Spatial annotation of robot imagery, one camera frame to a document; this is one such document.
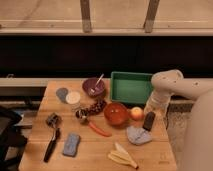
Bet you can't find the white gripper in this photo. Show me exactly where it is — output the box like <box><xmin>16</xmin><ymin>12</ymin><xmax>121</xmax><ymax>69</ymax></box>
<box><xmin>144</xmin><ymin>89</ymin><xmax>172</xmax><ymax>117</ymax></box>

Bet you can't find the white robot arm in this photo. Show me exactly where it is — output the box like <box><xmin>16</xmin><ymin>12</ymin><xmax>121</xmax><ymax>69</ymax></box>
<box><xmin>145</xmin><ymin>69</ymin><xmax>213</xmax><ymax>171</ymax></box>

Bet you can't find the apple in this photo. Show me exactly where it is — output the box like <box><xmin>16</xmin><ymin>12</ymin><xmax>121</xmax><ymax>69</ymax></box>
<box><xmin>130</xmin><ymin>107</ymin><xmax>144</xmax><ymax>121</ymax></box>

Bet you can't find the green plastic tray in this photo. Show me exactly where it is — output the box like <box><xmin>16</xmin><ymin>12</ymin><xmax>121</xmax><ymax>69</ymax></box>
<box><xmin>110</xmin><ymin>71</ymin><xmax>153</xmax><ymax>104</ymax></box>

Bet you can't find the crumpled blue cloth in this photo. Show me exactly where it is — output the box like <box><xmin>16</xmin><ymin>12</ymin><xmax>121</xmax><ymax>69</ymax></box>
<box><xmin>126</xmin><ymin>126</ymin><xmax>152</xmax><ymax>145</ymax></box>

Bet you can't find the orange bowl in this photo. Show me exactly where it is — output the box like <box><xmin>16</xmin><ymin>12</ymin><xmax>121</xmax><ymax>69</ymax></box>
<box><xmin>104</xmin><ymin>102</ymin><xmax>129</xmax><ymax>127</ymax></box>

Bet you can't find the bunch of dark grapes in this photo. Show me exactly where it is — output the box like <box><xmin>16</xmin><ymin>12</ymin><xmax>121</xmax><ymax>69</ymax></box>
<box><xmin>86</xmin><ymin>99</ymin><xmax>107</xmax><ymax>115</ymax></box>

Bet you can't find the yellow corn toy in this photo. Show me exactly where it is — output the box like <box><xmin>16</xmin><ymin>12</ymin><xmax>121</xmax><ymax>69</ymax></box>
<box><xmin>107</xmin><ymin>142</ymin><xmax>139</xmax><ymax>169</ymax></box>

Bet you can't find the purple bowl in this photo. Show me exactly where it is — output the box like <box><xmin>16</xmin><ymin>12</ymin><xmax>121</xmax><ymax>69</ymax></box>
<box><xmin>82</xmin><ymin>77</ymin><xmax>106</xmax><ymax>98</ymax></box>

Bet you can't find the white spoon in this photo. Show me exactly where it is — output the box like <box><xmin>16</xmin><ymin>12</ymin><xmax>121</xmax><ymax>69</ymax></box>
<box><xmin>90</xmin><ymin>74</ymin><xmax>104</xmax><ymax>93</ymax></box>

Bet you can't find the orange carrot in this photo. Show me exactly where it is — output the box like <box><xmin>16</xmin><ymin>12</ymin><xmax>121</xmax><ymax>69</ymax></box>
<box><xmin>88</xmin><ymin>121</ymin><xmax>112</xmax><ymax>137</ymax></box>

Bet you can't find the blue sponge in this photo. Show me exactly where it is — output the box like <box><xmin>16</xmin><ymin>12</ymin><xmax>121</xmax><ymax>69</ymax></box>
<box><xmin>62</xmin><ymin>133</ymin><xmax>81</xmax><ymax>157</ymax></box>

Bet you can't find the small metal clip object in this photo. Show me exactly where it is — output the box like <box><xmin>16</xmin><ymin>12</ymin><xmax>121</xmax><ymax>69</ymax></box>
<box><xmin>46</xmin><ymin>113</ymin><xmax>62</xmax><ymax>128</ymax></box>

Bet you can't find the black chair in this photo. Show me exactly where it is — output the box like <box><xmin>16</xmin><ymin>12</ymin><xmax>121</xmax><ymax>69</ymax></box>
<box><xmin>0</xmin><ymin>106</ymin><xmax>27</xmax><ymax>171</ymax></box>

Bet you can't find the black handled brush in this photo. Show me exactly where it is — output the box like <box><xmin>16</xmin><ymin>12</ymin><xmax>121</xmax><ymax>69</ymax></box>
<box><xmin>43</xmin><ymin>128</ymin><xmax>61</xmax><ymax>162</ymax></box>

